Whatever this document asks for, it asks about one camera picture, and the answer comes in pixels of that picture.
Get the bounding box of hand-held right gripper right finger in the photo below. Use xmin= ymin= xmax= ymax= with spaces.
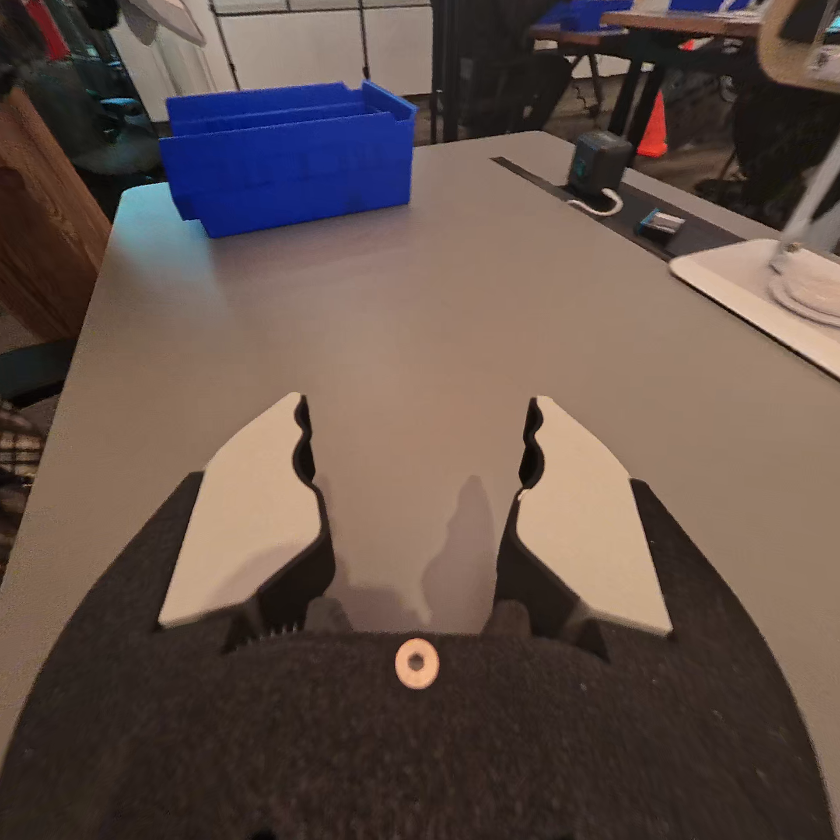
xmin=495 ymin=395 xmax=675 ymax=641

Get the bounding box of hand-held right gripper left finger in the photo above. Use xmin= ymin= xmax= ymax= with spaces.
xmin=157 ymin=392 xmax=337 ymax=630

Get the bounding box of blue plastic container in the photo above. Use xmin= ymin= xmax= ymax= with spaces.
xmin=159 ymin=80 xmax=420 ymax=239

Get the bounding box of black office chair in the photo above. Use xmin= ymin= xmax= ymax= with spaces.
xmin=0 ymin=336 xmax=77 ymax=408

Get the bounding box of white monitor base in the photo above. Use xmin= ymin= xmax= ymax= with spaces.
xmin=668 ymin=141 xmax=840 ymax=383

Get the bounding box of blue-edged black box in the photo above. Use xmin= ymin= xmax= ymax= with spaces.
xmin=633 ymin=208 xmax=687 ymax=239

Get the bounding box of wooden top desk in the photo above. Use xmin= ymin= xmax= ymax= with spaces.
xmin=0 ymin=87 xmax=114 ymax=342

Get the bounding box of black power box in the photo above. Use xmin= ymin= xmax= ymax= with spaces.
xmin=567 ymin=129 xmax=635 ymax=199

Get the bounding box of grey chair base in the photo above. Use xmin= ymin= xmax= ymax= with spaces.
xmin=71 ymin=97 xmax=166 ymax=177

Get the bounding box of orange traffic cone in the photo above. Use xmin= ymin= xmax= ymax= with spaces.
xmin=637 ymin=91 xmax=671 ymax=159

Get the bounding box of black tall tripod stand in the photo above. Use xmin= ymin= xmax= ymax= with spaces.
xmin=431 ymin=0 xmax=462 ymax=144

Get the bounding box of wood edged desk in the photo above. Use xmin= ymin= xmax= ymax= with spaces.
xmin=528 ymin=10 xmax=763 ymax=144

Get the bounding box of blue plastic bin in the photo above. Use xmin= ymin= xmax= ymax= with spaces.
xmin=563 ymin=0 xmax=635 ymax=31

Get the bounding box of red canister with labels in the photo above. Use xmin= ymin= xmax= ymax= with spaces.
xmin=39 ymin=0 xmax=70 ymax=61

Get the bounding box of white cable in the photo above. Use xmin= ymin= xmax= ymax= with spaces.
xmin=567 ymin=188 xmax=625 ymax=217

